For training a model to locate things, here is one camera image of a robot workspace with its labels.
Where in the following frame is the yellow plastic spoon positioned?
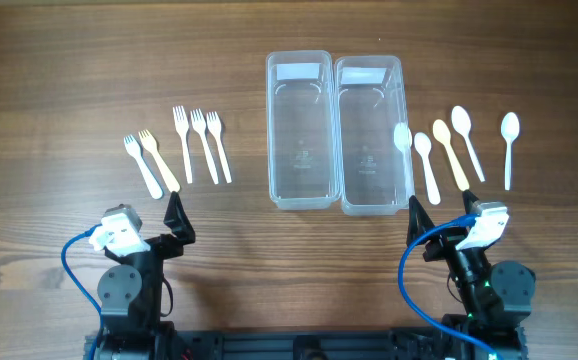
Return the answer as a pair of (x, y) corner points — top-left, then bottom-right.
(432, 119), (470, 191)

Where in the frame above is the short white spoon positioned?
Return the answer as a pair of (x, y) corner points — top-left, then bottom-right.
(413, 132), (441, 205)

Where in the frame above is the yellow plastic fork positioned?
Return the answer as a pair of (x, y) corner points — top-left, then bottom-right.
(139, 129), (181, 192)

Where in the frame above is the long white spoon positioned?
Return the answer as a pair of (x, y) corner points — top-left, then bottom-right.
(451, 106), (485, 182)

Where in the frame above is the short white fork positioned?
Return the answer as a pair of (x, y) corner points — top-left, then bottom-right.
(124, 135), (163, 199)

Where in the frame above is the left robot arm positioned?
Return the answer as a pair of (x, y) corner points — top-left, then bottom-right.
(88, 192), (196, 360)

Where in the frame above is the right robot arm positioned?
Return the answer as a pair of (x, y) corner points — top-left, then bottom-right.
(391, 190), (536, 360)

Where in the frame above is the right clear plastic container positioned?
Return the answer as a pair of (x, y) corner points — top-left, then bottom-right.
(335, 55), (409, 216)

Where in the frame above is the clear plastic container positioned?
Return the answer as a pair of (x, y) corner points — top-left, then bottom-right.
(335, 55), (409, 216)
(266, 50), (340, 211)

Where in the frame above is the left clear plastic container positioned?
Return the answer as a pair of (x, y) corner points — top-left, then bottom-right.
(266, 50), (340, 211)

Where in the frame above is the right blue cable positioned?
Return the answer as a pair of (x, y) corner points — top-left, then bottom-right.
(397, 213), (503, 360)

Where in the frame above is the blue cable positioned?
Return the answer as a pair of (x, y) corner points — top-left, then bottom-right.
(60, 223), (105, 360)
(397, 213), (503, 360)

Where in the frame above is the left blue cable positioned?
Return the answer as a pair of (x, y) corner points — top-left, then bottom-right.
(60, 223), (105, 360)

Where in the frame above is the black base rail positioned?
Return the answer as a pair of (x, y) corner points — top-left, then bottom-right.
(84, 327), (528, 360)

